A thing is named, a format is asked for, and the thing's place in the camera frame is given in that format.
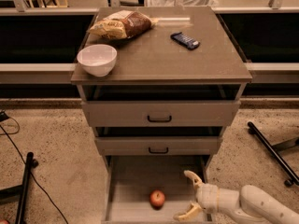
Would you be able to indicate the brown yellow snack bag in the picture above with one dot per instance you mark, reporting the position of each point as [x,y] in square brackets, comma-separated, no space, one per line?
[124,24]

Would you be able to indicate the black stand leg left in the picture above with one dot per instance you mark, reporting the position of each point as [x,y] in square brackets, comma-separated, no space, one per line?
[19,193]

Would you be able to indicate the black stand leg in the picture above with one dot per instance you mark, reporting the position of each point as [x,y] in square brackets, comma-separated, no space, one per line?
[275,151]
[19,193]

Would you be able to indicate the black drawer handle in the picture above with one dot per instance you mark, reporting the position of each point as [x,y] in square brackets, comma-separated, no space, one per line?
[159,151]
[159,120]

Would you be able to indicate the top grey drawer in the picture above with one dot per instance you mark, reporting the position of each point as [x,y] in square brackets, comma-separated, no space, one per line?
[184,114]

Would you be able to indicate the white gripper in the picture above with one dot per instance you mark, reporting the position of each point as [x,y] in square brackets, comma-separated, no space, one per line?
[207,197]

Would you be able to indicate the black stand leg right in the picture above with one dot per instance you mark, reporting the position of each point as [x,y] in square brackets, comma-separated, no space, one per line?
[275,151]

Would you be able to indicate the black top drawer handle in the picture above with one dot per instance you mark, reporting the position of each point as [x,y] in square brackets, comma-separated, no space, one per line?
[159,120]

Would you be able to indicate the grey drawer cabinet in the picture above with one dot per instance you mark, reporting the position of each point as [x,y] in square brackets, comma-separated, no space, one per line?
[153,67]

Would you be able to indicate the middle grey drawer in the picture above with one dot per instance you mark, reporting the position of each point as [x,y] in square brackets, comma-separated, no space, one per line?
[139,145]

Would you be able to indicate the bottom grey drawer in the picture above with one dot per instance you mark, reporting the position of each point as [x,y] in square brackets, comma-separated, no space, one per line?
[131,180]

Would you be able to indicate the dark blue snack bar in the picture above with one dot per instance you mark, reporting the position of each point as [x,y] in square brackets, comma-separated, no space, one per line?
[185,41]

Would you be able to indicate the red apple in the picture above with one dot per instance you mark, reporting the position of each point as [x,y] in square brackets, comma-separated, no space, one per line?
[157,198]

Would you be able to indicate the grey drawer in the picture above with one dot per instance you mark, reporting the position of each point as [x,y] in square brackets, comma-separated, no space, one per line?
[131,180]
[184,114]
[139,145]

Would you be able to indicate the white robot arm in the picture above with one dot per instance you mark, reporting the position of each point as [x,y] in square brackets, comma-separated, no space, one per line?
[250,205]

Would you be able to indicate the black middle drawer handle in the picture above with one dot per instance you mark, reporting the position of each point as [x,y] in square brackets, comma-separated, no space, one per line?
[159,151]

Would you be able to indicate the white bowl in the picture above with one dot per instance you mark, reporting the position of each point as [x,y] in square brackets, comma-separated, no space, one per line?
[97,60]

